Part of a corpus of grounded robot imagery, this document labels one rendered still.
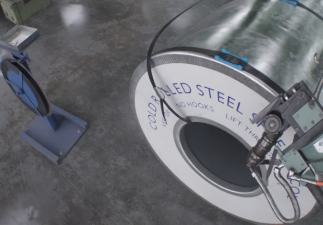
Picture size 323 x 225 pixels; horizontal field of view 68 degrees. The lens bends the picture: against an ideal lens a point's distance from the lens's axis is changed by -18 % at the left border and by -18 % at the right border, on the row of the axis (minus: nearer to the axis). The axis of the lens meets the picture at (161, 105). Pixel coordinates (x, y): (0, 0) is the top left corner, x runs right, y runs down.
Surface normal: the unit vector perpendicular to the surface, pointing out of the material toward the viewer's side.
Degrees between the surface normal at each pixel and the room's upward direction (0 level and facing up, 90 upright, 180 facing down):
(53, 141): 0
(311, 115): 58
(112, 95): 0
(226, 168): 1
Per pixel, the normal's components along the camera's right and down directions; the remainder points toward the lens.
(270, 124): -0.50, 0.20
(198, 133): 0.66, 0.12
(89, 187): -0.07, -0.66
